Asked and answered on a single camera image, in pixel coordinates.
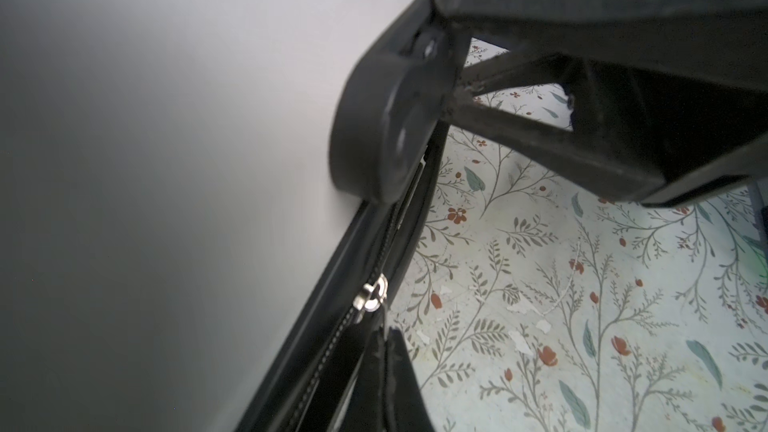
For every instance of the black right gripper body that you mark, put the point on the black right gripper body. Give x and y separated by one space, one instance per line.
661 140

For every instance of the white hard-shell suitcase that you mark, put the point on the white hard-shell suitcase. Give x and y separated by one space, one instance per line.
166 204

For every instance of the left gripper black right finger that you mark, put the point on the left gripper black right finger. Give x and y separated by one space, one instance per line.
404 407

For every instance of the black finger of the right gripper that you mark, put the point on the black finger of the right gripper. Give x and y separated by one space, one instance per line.
716 41
540 144

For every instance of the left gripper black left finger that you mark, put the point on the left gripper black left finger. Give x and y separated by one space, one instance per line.
366 408

